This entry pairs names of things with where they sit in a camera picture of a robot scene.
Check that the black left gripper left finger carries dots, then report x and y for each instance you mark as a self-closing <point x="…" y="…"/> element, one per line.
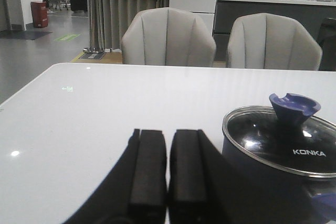
<point x="134" y="191"/>

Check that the red trash bin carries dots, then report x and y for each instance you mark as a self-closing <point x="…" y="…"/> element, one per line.
<point x="39" y="14"/>

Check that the chrome stanchion post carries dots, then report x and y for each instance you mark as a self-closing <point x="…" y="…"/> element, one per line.
<point x="94" y="47"/>

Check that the grey upholstered chair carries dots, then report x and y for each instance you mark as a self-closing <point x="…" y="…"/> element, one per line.
<point x="168" y="37"/>
<point x="269" y="41"/>

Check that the grey curtain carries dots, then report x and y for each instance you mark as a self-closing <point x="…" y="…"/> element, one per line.
<point x="126" y="6"/>

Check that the dark blue saucepan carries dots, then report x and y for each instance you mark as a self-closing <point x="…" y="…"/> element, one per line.
<point x="296" y="198"/>

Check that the left grey upholstered chair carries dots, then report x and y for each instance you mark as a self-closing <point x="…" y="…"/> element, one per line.
<point x="168" y="37"/>

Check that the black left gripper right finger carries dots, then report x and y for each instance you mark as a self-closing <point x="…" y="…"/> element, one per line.
<point x="203" y="187"/>

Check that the grey counter with white top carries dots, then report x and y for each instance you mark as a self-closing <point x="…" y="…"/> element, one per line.
<point x="309" y="13"/>

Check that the right grey upholstered chair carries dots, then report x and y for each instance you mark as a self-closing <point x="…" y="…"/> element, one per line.
<point x="269" y="41"/>

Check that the dark floor mat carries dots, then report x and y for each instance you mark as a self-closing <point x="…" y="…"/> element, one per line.
<point x="23" y="35"/>

